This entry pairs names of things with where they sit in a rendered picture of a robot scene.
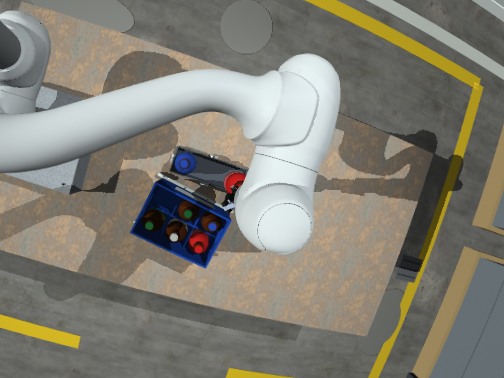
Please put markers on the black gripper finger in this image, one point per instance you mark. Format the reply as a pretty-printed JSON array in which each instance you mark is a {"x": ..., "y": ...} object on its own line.
[{"x": 227, "y": 204}]

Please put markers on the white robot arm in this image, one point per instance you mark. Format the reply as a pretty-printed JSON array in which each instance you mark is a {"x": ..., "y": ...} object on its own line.
[{"x": 289, "y": 114}]

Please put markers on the brown bottle with blue cap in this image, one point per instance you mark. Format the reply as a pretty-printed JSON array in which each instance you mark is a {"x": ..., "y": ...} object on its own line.
[{"x": 211, "y": 221}]

